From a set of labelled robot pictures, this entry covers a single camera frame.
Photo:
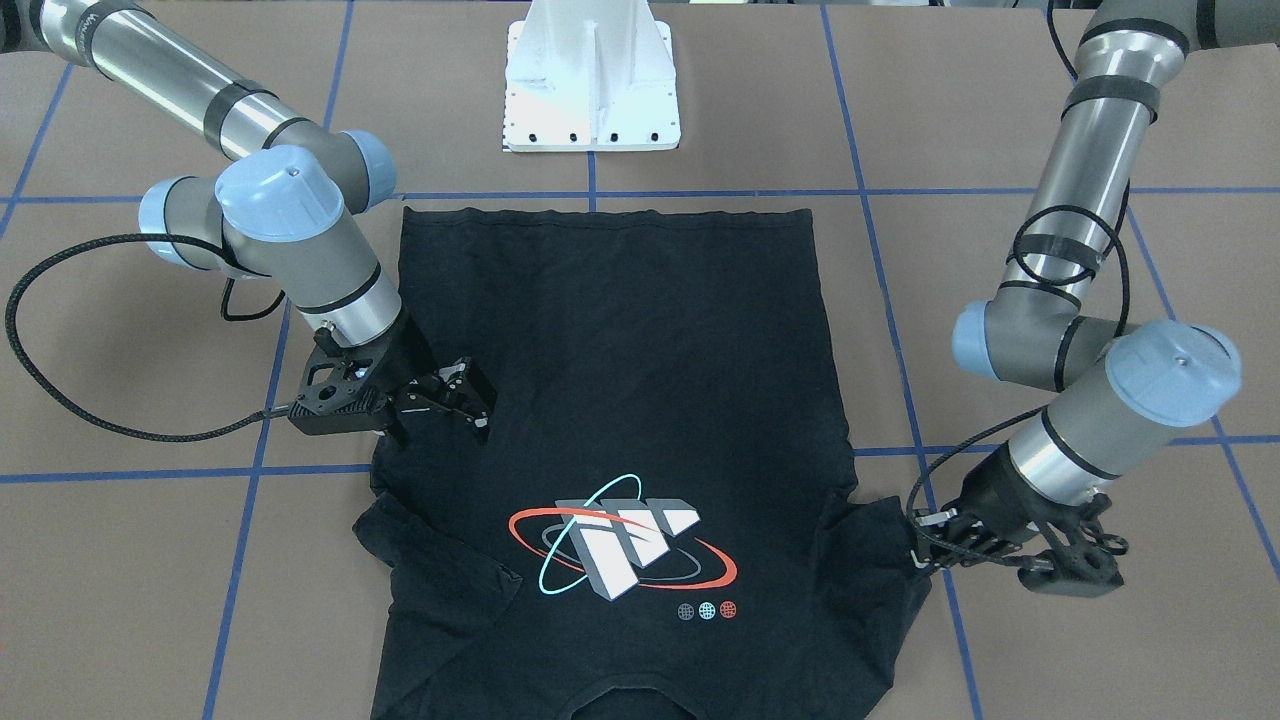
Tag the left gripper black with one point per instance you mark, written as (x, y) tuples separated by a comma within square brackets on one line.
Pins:
[(993, 497)]

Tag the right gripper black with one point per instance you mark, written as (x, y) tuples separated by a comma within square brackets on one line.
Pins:
[(411, 357)]

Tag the black graphic t-shirt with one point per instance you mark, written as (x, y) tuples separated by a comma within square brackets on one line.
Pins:
[(658, 525)]

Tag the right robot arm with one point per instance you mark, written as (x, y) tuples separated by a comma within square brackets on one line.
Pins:
[(284, 209)]

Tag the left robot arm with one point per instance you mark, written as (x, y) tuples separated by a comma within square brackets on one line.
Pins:
[(1121, 391)]

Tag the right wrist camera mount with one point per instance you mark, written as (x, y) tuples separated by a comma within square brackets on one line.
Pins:
[(343, 389)]

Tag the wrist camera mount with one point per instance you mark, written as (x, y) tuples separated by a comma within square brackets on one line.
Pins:
[(343, 389), (1080, 560)]

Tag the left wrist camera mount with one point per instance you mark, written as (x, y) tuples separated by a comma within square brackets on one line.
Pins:
[(1080, 560)]

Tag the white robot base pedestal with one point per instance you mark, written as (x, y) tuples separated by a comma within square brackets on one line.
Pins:
[(590, 76)]

